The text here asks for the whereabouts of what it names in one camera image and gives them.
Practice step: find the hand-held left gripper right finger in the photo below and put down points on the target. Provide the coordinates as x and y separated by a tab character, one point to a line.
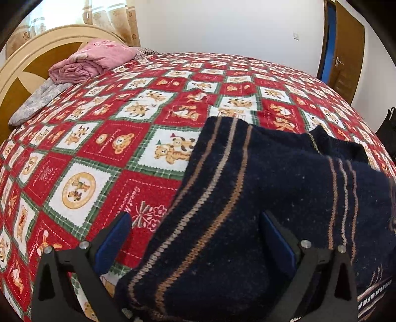
280	244

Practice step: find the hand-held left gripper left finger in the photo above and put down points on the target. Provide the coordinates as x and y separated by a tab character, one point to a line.
113	244

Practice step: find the navy striped knit sweater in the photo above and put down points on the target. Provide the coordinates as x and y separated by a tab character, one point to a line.
247	173

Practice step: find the red bear print bedspread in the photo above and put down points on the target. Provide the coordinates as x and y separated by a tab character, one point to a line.
92	145

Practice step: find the black bag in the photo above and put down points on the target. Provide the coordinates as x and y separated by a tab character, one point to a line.
388	133

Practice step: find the grey patterned pillow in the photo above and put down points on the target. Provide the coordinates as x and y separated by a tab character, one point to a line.
37	99

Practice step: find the pink folded blanket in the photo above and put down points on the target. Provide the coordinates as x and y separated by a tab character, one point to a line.
92	58

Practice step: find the cream wooden headboard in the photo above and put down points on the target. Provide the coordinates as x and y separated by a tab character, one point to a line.
40	49

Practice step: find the brown wooden door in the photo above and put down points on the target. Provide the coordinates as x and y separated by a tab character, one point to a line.
349	40

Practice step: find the beige patterned curtain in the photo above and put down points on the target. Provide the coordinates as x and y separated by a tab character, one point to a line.
120	15

